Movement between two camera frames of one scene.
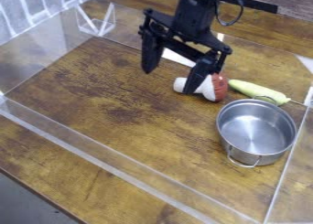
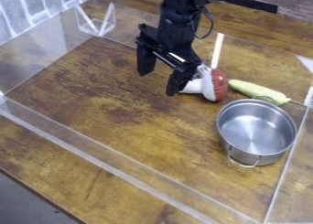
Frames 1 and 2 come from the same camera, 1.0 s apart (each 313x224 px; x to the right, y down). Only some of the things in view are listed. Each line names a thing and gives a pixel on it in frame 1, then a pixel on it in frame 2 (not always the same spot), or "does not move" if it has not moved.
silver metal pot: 258,128 does not move
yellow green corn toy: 259,93 does not move
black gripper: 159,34 -> 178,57
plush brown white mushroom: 213,88 does not move
